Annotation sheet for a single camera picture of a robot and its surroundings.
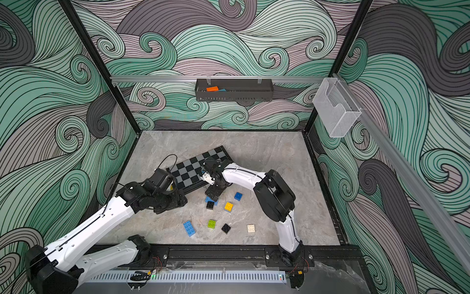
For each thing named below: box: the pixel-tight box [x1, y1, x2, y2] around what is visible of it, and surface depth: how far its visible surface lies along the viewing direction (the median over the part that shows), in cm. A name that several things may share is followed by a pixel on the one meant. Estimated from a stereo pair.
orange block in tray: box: [206, 85, 220, 92], surface depth 94 cm
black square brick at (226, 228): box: [220, 222, 231, 234], surface depth 81 cm
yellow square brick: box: [224, 202, 234, 212], surface depth 85 cm
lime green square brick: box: [207, 219, 217, 230], surface depth 83 cm
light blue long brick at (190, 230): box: [182, 220, 197, 238], surface depth 81 cm
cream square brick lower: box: [247, 224, 256, 233], surface depth 81 cm
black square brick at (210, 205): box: [206, 200, 215, 211], surface depth 87 cm
